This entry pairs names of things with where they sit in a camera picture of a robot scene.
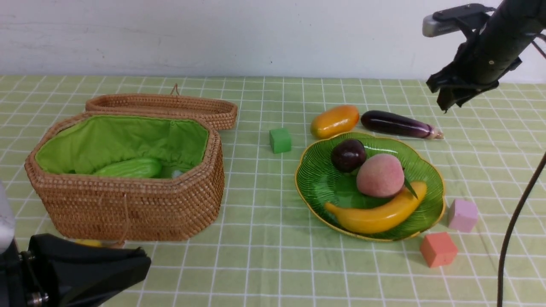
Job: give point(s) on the red foam cube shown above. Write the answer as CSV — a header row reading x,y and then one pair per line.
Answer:
x,y
438,249

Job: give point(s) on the pink toy peach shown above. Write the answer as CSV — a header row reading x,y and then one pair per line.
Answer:
x,y
381,176

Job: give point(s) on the yellow foam cube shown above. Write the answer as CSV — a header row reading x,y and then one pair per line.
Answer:
x,y
89,242

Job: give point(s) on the brown wicker basket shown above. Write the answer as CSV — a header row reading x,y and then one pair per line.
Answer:
x,y
182,201

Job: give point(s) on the yellow toy banana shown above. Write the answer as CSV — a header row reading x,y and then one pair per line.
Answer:
x,y
381,218

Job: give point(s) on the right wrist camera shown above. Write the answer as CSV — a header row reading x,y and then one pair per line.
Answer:
x,y
465,18

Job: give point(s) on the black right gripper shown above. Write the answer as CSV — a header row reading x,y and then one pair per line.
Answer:
x,y
490,53

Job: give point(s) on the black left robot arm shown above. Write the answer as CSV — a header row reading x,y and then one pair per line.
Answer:
x,y
54,272

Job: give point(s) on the purple toy eggplant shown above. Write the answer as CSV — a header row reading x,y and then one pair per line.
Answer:
x,y
393,124

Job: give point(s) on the pink foam cube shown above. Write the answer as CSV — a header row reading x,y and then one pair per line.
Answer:
x,y
462,215

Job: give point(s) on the wicker basket lid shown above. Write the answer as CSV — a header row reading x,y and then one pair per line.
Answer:
x,y
218,114

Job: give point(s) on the dark purple toy mangosteen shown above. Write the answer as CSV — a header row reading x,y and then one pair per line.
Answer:
x,y
348,155

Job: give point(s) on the green foam cube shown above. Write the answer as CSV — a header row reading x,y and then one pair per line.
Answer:
x,y
280,140

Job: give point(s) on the green leaf-shaped plate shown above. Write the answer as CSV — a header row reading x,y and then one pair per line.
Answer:
x,y
318,182

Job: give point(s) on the orange yellow toy mango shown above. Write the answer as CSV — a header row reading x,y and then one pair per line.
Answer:
x,y
340,119

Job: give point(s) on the green toy bitter gourd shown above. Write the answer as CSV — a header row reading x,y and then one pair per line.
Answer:
x,y
134,168

